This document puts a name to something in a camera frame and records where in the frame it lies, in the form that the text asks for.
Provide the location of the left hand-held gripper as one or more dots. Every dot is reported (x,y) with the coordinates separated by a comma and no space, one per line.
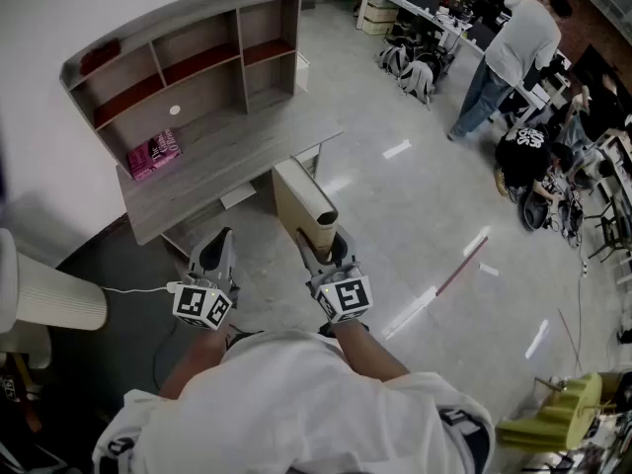
(201,305)

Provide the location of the person's left forearm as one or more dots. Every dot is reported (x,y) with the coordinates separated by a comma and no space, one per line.
(190,363)

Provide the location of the long white desk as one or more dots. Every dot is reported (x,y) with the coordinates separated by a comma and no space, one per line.
(459,32)

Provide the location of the grey wooden shelf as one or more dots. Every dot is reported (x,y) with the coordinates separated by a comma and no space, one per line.
(207,32)

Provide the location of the person's white shirt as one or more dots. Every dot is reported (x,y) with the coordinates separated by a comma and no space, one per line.
(296,413)

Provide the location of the grey wooden desk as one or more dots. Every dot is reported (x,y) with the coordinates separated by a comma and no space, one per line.
(217,163)

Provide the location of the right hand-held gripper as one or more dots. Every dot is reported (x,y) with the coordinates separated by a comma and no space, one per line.
(348,296)

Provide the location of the tan book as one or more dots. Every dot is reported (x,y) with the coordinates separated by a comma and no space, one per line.
(301,200)

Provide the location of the white ribbed cylinder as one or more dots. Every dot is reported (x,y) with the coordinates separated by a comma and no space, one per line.
(49,292)

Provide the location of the person's right forearm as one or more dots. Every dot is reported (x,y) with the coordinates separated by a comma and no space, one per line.
(368,351)

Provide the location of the black round bowl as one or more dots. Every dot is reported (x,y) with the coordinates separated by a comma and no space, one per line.
(534,213)

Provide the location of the pink book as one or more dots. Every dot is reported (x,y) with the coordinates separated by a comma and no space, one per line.
(154,155)

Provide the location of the yellow-green chair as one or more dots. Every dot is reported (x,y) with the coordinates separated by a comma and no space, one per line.
(558,415)

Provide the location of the grey backpack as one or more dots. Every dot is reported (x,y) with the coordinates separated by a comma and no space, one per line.
(417,81)
(392,58)

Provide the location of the red stick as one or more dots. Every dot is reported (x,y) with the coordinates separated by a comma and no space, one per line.
(461,264)

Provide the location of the cream drawer cabinet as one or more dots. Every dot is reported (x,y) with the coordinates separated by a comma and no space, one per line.
(379,15)

